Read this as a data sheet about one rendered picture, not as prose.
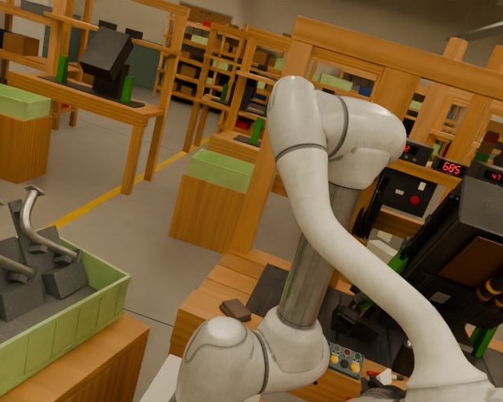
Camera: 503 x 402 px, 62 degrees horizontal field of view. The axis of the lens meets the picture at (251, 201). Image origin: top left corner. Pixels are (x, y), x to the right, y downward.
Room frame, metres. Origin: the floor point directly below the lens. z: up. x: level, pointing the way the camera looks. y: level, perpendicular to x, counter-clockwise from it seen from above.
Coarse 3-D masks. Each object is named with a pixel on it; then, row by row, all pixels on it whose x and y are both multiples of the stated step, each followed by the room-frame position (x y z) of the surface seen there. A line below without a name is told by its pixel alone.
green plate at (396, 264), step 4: (400, 252) 1.41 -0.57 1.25; (396, 256) 1.41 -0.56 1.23; (404, 256) 1.35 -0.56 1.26; (392, 260) 1.42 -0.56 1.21; (396, 260) 1.38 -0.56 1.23; (400, 260) 1.35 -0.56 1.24; (404, 260) 1.32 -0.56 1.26; (408, 260) 1.32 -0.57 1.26; (388, 264) 1.43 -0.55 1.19; (392, 264) 1.39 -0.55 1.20; (396, 264) 1.36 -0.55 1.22; (400, 264) 1.32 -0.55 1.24; (404, 264) 1.32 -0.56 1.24; (392, 268) 1.36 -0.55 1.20; (396, 268) 1.33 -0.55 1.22; (400, 268) 1.32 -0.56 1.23; (404, 268) 1.33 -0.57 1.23; (396, 272) 1.32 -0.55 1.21; (400, 272) 1.33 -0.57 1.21
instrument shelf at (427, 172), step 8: (400, 160) 1.59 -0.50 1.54; (392, 168) 1.60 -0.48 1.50; (400, 168) 1.59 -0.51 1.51; (408, 168) 1.58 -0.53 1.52; (416, 168) 1.58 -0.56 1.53; (424, 168) 1.58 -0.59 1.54; (432, 168) 1.63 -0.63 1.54; (424, 176) 1.57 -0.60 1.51; (432, 176) 1.57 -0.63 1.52; (440, 176) 1.57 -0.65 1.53; (448, 176) 1.56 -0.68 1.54; (448, 184) 1.56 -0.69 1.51; (456, 184) 1.56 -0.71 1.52
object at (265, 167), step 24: (312, 48) 1.79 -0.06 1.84; (288, 72) 1.79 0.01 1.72; (384, 72) 1.73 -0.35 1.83; (384, 96) 1.73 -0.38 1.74; (408, 96) 1.72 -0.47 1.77; (264, 144) 1.79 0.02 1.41; (264, 168) 1.79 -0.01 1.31; (264, 192) 1.78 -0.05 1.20; (240, 216) 1.80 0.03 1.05; (240, 240) 1.79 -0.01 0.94
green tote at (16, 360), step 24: (96, 264) 1.25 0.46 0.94; (96, 288) 1.24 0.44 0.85; (120, 288) 1.16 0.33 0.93; (72, 312) 0.97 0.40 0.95; (96, 312) 1.08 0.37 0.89; (120, 312) 1.20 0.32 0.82; (24, 336) 0.83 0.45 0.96; (48, 336) 0.90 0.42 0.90; (72, 336) 0.99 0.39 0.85; (0, 360) 0.77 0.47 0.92; (24, 360) 0.84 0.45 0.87; (48, 360) 0.91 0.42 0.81; (0, 384) 0.78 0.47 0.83
